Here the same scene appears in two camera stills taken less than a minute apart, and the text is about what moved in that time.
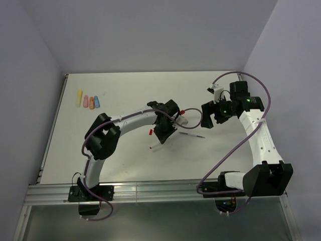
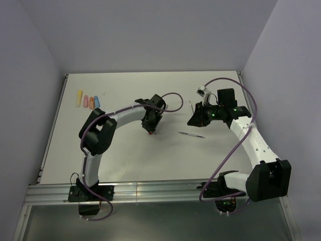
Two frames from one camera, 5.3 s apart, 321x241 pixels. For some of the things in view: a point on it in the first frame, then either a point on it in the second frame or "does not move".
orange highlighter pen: [92, 104] does not move
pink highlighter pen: [86, 101] does not move
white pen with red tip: [155, 147] to [191, 107]
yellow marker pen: [79, 93] does not move
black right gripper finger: [207, 110] to [197, 118]
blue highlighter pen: [97, 103] does not move
